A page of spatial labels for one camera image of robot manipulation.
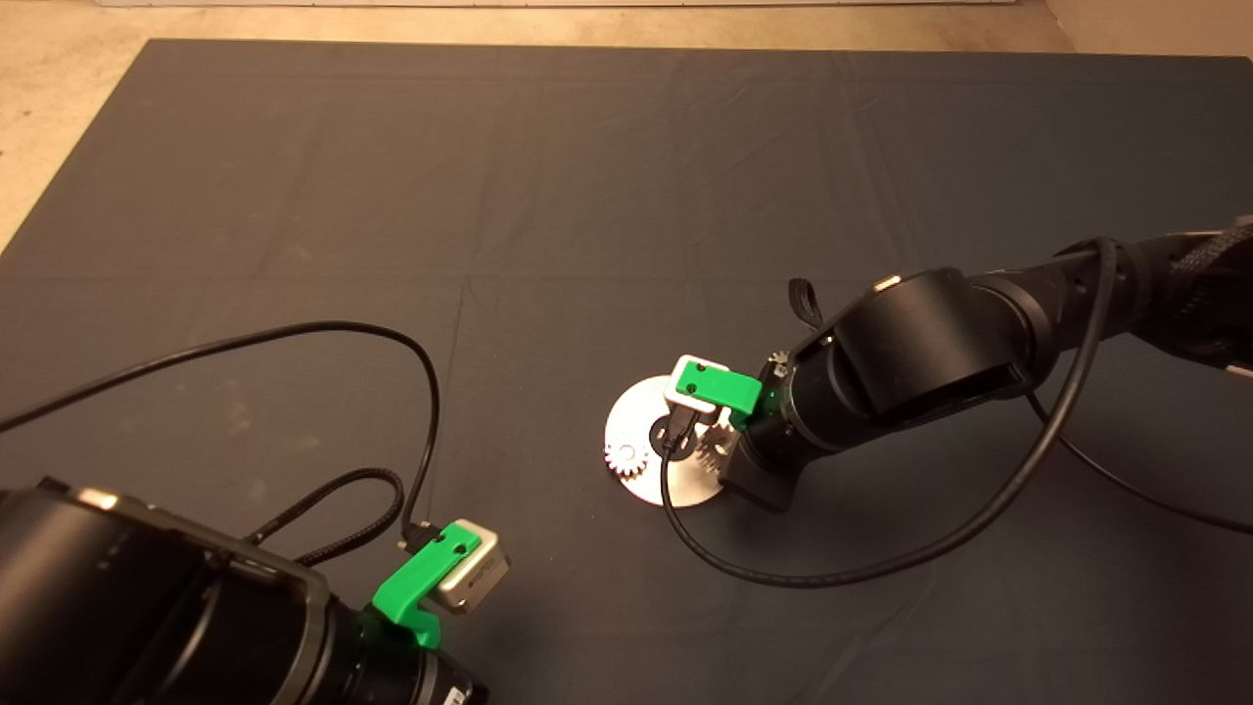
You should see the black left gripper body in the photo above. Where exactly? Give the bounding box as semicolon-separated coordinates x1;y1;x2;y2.
328;599;488;705

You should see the silver camera box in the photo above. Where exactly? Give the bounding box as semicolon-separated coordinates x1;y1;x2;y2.
664;354;730;412
436;519;511;616

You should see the silver right camera box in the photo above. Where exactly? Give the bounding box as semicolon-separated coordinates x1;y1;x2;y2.
664;354;730;412

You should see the thin braided black cable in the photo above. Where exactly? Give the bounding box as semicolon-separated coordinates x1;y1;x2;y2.
245;467;406;569
787;278;825;332

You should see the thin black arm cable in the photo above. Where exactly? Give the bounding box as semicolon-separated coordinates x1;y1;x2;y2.
1023;387;1253;537

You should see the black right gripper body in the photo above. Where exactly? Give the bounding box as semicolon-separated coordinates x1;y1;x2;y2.
719;352;843;512

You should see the black right camera cable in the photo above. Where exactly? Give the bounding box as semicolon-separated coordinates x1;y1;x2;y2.
658;237;1122;588

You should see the silver left camera box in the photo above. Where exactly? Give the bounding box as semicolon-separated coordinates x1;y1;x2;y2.
436;519;511;616

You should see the round metal carrier plate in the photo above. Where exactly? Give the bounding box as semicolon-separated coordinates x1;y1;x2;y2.
603;376;745;509

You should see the black left camera cable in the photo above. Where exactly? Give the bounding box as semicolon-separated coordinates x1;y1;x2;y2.
0;321;441;549

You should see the black camera cable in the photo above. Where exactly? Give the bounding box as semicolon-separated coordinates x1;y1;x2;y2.
0;321;441;549
658;237;1122;588

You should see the green left camera mount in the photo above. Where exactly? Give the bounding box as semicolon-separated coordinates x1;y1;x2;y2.
371;522;483;649

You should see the dark grey table cloth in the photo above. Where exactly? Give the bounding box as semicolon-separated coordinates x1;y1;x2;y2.
0;39;1253;705

